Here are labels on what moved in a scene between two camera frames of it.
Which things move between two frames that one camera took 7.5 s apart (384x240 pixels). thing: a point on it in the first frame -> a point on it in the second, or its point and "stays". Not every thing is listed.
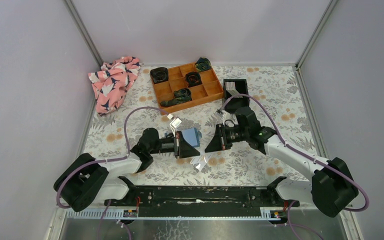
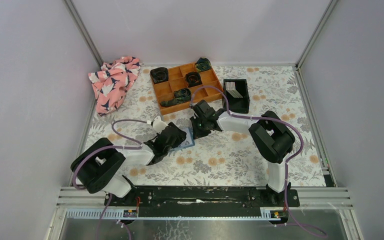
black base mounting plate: x=202 y=201 stays
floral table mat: x=275 y=90 stays
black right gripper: x=219 y=142 -> x=196 y=134
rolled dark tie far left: x=159 y=74 stays
